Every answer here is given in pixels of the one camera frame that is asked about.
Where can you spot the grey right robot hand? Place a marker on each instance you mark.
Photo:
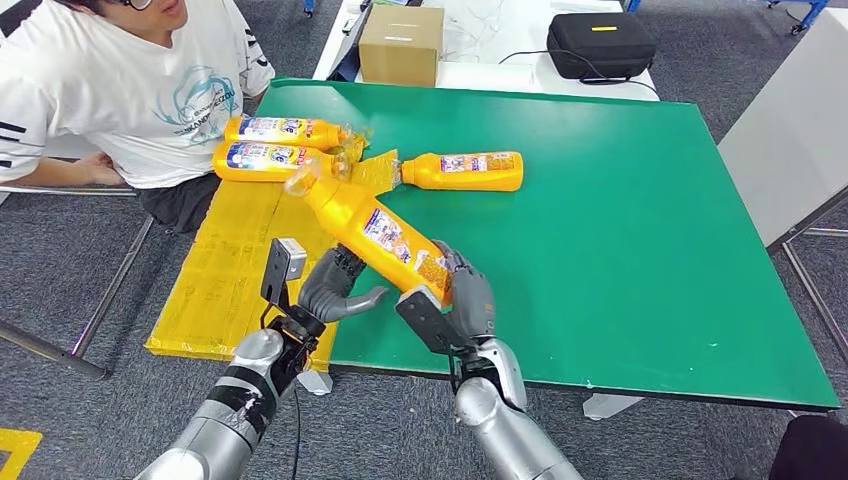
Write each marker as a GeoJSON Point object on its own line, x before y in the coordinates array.
{"type": "Point", "coordinates": [474, 305]}

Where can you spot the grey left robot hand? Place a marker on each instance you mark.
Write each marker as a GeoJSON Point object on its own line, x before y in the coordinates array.
{"type": "Point", "coordinates": [324, 291]}

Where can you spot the person's right hand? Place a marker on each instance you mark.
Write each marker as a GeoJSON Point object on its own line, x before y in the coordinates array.
{"type": "Point", "coordinates": [99, 172]}

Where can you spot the orange detergent bottle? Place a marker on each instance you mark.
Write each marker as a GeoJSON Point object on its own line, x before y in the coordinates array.
{"type": "Point", "coordinates": [424, 172]}
{"type": "Point", "coordinates": [278, 129]}
{"type": "Point", "coordinates": [358, 218]}
{"type": "Point", "coordinates": [265, 169]}

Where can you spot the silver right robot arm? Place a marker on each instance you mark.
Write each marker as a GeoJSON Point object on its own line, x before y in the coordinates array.
{"type": "Point", "coordinates": [510, 430]}

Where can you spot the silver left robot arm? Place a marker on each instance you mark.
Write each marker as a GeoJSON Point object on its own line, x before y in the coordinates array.
{"type": "Point", "coordinates": [225, 417]}

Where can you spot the person's right forearm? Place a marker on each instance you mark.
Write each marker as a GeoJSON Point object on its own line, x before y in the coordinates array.
{"type": "Point", "coordinates": [40, 175]}

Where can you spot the person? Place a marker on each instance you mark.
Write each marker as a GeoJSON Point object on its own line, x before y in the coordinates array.
{"type": "Point", "coordinates": [119, 86]}

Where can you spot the white table foot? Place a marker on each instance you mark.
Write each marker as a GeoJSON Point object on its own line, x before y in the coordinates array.
{"type": "Point", "coordinates": [609, 405]}
{"type": "Point", "coordinates": [314, 383]}

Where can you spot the yellow taped cardboard mat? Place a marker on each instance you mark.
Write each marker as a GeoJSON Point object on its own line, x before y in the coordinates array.
{"type": "Point", "coordinates": [225, 278]}

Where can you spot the steel side table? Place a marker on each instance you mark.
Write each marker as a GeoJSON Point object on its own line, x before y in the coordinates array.
{"type": "Point", "coordinates": [112, 285]}

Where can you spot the black eyeglasses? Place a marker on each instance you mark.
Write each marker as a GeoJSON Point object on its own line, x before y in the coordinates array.
{"type": "Point", "coordinates": [138, 4]}

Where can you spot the black zip case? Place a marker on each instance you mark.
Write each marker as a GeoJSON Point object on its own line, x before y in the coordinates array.
{"type": "Point", "coordinates": [10, 13]}

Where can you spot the brown cardboard box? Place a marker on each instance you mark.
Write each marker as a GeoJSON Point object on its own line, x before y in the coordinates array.
{"type": "Point", "coordinates": [401, 46]}

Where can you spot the white background table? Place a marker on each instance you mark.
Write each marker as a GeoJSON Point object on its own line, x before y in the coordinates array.
{"type": "Point", "coordinates": [503, 40]}

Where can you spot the yellow floor tape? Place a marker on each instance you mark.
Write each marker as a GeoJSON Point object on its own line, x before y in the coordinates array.
{"type": "Point", "coordinates": [16, 447]}

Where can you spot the black object on floor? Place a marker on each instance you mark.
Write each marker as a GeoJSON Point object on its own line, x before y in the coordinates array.
{"type": "Point", "coordinates": [808, 450]}

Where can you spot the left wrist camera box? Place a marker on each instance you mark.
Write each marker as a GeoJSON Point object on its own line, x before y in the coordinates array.
{"type": "Point", "coordinates": [278, 272]}

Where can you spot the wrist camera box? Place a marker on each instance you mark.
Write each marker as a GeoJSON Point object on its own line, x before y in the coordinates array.
{"type": "Point", "coordinates": [278, 272]}
{"type": "Point", "coordinates": [424, 321]}

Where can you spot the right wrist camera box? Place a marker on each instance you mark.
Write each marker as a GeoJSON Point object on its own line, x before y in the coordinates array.
{"type": "Point", "coordinates": [424, 321]}

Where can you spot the grey table with metal frame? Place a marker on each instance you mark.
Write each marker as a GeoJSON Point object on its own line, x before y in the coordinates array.
{"type": "Point", "coordinates": [782, 132]}

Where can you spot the blue metal cart frame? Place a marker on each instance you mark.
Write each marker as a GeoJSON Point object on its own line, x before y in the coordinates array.
{"type": "Point", "coordinates": [811, 13]}

